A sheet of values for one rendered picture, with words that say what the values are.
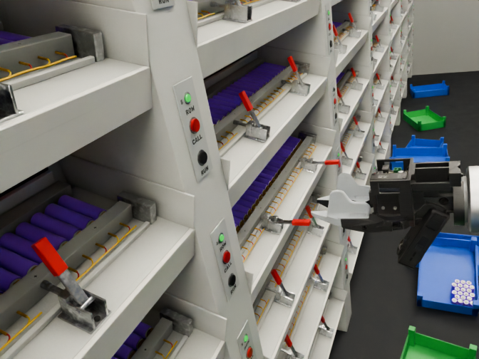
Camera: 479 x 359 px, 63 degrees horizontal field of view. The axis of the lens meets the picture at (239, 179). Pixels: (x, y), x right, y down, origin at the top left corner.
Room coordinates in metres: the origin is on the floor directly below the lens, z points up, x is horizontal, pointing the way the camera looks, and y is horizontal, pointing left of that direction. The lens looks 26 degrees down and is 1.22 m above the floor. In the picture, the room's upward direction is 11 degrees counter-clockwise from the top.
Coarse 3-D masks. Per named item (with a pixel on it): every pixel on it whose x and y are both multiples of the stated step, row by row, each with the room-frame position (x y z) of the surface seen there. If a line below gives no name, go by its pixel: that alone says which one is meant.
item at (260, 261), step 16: (304, 128) 1.06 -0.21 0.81; (320, 128) 1.03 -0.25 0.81; (320, 144) 1.03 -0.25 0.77; (320, 160) 0.94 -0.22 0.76; (304, 176) 0.86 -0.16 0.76; (320, 176) 0.93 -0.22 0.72; (288, 192) 0.79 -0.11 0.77; (304, 192) 0.79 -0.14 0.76; (288, 208) 0.73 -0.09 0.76; (288, 224) 0.68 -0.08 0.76; (272, 240) 0.63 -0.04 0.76; (256, 256) 0.58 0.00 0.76; (272, 256) 0.59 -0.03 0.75; (256, 272) 0.55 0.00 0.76; (256, 288) 0.52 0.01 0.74
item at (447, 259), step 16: (448, 240) 1.26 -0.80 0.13; (464, 240) 1.23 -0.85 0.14; (432, 256) 1.25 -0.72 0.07; (448, 256) 1.22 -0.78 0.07; (464, 256) 1.20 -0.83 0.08; (432, 272) 1.18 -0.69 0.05; (448, 272) 1.16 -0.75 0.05; (464, 272) 1.14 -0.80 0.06; (432, 288) 1.12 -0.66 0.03; (448, 288) 1.10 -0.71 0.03; (432, 304) 1.04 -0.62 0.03; (448, 304) 1.01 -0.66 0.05
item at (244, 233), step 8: (304, 144) 0.98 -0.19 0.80; (296, 152) 0.93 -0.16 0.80; (304, 152) 0.96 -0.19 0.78; (312, 152) 0.96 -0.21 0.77; (296, 160) 0.89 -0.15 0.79; (288, 168) 0.85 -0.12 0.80; (296, 168) 0.88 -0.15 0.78; (280, 176) 0.82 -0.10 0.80; (288, 176) 0.83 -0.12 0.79; (272, 184) 0.78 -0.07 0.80; (280, 184) 0.78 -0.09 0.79; (288, 184) 0.80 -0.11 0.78; (272, 192) 0.75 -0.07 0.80; (280, 192) 0.77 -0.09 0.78; (264, 200) 0.72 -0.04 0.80; (272, 200) 0.74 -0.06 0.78; (256, 208) 0.70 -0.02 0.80; (264, 208) 0.70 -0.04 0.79; (256, 216) 0.67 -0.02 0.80; (248, 224) 0.64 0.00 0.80; (256, 224) 0.66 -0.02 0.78; (240, 232) 0.62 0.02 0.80; (248, 232) 0.62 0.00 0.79; (240, 240) 0.60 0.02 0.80; (248, 240) 0.61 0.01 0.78; (256, 240) 0.62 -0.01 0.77; (240, 248) 0.59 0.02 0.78
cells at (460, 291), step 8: (456, 280) 1.07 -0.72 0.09; (456, 288) 1.04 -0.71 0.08; (464, 288) 1.04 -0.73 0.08; (472, 288) 1.03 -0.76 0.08; (456, 296) 1.02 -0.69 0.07; (464, 296) 1.01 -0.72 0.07; (472, 296) 1.00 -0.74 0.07; (456, 304) 1.01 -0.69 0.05; (464, 304) 0.99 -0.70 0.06; (472, 304) 0.98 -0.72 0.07
